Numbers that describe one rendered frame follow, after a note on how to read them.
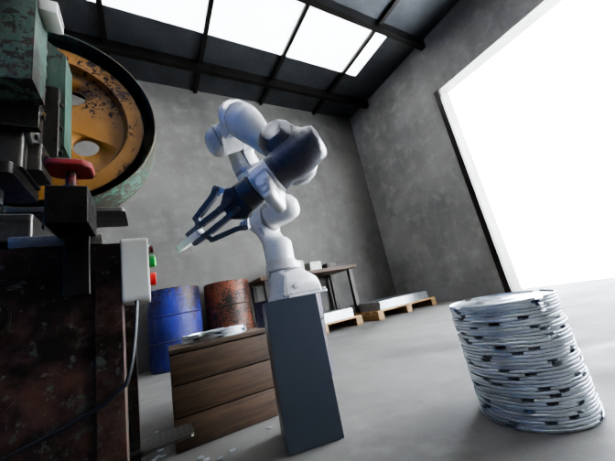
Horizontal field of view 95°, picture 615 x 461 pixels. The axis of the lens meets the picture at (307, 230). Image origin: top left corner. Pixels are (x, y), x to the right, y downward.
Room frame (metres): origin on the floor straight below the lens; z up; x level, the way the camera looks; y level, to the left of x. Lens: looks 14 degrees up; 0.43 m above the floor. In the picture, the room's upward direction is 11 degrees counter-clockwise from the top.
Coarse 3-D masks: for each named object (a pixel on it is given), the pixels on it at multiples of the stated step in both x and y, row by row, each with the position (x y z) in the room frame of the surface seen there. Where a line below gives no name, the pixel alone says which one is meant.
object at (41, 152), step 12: (0, 132) 0.59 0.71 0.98; (12, 132) 0.61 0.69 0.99; (24, 132) 0.62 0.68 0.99; (0, 144) 0.60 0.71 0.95; (12, 144) 0.61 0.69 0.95; (24, 144) 0.62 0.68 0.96; (36, 144) 0.65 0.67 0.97; (0, 156) 0.60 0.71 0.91; (12, 156) 0.61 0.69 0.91; (24, 156) 0.63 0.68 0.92; (36, 156) 0.65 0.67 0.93; (48, 156) 0.67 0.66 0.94; (24, 168) 0.63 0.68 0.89; (36, 168) 0.65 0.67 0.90; (36, 180) 0.70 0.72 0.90; (48, 180) 0.71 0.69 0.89
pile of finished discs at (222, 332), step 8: (216, 328) 1.53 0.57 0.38; (224, 328) 1.27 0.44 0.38; (232, 328) 1.46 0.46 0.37; (240, 328) 1.34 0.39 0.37; (184, 336) 1.38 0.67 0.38; (192, 336) 1.25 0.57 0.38; (200, 336) 1.24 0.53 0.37; (208, 336) 1.24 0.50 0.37; (216, 336) 1.25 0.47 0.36; (224, 336) 1.27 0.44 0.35; (184, 344) 1.28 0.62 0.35
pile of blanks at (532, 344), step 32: (480, 320) 0.87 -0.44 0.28; (512, 320) 0.82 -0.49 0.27; (544, 320) 0.81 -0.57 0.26; (480, 352) 0.89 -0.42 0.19; (512, 352) 0.86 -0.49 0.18; (544, 352) 0.81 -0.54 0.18; (576, 352) 0.83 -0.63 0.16; (480, 384) 0.95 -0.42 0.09; (512, 384) 0.85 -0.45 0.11; (544, 384) 0.81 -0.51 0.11; (576, 384) 0.81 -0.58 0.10; (512, 416) 0.87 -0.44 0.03; (544, 416) 0.82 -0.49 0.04; (576, 416) 0.82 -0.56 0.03
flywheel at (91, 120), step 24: (72, 72) 1.00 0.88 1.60; (96, 72) 1.02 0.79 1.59; (96, 96) 1.05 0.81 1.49; (120, 96) 1.06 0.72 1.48; (72, 120) 1.00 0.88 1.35; (96, 120) 1.04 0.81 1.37; (120, 120) 1.09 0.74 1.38; (72, 144) 1.01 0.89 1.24; (96, 144) 1.07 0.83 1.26; (120, 144) 1.09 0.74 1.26; (96, 168) 1.04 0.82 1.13; (120, 168) 1.06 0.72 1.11; (96, 192) 1.04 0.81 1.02
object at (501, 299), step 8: (488, 296) 1.09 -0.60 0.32; (496, 296) 1.00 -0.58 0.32; (504, 296) 0.95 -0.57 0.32; (512, 296) 0.91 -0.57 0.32; (520, 296) 0.90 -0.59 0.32; (528, 296) 0.89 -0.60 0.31; (536, 296) 0.85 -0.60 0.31; (544, 296) 0.81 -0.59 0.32; (456, 304) 1.07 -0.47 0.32; (464, 304) 1.03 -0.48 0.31; (472, 304) 0.98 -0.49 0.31; (480, 304) 0.94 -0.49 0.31; (488, 304) 0.91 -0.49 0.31; (496, 304) 0.83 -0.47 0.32; (504, 304) 0.82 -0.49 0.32; (512, 304) 0.82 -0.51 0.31
